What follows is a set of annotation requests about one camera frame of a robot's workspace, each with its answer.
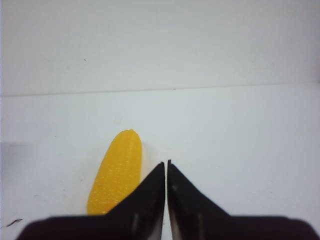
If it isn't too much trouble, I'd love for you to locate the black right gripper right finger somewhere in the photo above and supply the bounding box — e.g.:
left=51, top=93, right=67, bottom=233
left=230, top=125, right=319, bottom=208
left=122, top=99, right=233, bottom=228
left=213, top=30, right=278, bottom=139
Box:
left=167, top=161, right=320, bottom=240

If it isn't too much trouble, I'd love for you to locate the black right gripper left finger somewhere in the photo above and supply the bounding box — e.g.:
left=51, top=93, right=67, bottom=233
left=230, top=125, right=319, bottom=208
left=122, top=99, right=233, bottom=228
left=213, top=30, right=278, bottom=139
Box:
left=18, top=162, right=165, bottom=240

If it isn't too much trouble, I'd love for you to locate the yellow corn cob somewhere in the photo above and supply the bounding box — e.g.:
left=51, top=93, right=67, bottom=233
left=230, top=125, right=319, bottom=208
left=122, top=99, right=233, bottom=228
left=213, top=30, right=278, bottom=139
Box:
left=86, top=129, right=143, bottom=215

